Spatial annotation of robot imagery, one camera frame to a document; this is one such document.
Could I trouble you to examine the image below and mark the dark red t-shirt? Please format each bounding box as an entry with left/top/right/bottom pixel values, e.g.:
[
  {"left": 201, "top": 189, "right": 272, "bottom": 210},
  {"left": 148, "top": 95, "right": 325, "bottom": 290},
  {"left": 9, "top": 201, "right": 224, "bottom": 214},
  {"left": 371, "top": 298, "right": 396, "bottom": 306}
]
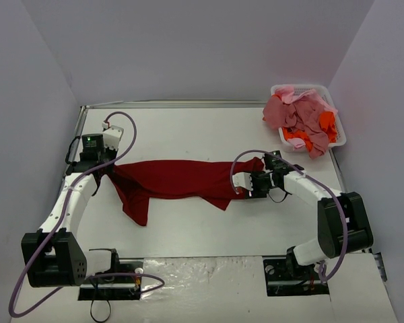
[{"left": 108, "top": 160, "right": 245, "bottom": 227}]

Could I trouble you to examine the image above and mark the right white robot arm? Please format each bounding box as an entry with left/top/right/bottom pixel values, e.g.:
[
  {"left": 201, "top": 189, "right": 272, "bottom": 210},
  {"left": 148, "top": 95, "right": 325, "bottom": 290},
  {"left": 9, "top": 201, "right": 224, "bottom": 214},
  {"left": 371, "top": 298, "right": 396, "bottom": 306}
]
[{"left": 232, "top": 151, "right": 374, "bottom": 278}]

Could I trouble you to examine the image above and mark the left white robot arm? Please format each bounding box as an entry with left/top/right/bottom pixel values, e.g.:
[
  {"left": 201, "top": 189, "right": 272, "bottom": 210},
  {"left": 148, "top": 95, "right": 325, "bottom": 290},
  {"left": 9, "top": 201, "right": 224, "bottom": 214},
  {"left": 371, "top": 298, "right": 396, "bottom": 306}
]
[{"left": 21, "top": 127, "right": 123, "bottom": 287}]

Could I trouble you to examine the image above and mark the pink t-shirt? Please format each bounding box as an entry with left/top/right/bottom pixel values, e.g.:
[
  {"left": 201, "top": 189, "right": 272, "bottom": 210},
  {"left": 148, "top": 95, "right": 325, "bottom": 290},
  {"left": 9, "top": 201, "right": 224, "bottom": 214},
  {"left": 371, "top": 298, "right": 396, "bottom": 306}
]
[{"left": 263, "top": 85, "right": 338, "bottom": 159}]

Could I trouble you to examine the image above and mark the white plastic basket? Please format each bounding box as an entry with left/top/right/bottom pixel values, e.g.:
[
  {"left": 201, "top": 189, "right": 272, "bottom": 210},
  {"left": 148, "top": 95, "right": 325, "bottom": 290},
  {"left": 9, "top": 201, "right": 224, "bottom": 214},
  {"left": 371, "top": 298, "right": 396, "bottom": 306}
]
[{"left": 271, "top": 84, "right": 347, "bottom": 149}]

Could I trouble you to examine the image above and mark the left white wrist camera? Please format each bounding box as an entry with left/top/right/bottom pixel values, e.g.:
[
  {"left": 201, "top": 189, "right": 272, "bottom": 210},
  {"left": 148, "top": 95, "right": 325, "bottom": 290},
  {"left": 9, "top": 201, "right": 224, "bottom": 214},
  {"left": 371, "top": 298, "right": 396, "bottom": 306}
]
[{"left": 102, "top": 125, "right": 124, "bottom": 151}]

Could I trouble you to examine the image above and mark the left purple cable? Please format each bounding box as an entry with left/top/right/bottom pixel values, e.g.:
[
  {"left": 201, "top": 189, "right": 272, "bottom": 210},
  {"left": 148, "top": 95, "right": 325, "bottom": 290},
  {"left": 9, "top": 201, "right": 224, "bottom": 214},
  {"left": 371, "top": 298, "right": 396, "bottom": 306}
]
[{"left": 8, "top": 111, "right": 165, "bottom": 318}]

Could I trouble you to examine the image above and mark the purple cable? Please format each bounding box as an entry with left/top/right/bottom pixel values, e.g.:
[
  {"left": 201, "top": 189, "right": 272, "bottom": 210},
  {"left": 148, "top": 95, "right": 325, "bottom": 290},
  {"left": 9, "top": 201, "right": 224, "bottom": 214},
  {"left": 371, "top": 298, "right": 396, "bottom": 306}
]
[
  {"left": 8, "top": 111, "right": 165, "bottom": 318},
  {"left": 230, "top": 149, "right": 349, "bottom": 283}
]

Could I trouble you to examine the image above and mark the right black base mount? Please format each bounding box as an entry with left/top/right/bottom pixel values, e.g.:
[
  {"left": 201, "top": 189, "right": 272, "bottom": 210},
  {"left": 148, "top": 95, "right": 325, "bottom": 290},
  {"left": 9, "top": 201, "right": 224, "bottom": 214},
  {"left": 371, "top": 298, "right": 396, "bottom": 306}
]
[{"left": 263, "top": 256, "right": 329, "bottom": 297}]

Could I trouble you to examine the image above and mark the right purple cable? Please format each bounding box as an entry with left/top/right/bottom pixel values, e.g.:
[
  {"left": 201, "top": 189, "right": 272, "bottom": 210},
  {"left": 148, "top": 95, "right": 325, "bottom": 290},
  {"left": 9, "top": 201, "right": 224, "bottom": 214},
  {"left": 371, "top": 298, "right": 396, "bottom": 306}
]
[{"left": 230, "top": 149, "right": 349, "bottom": 283}]

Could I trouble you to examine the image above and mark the black thin cable loop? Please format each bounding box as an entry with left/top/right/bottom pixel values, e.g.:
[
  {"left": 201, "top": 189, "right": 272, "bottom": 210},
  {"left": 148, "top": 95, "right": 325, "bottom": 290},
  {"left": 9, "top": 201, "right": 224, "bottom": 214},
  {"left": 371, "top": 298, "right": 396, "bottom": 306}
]
[{"left": 90, "top": 298, "right": 112, "bottom": 322}]

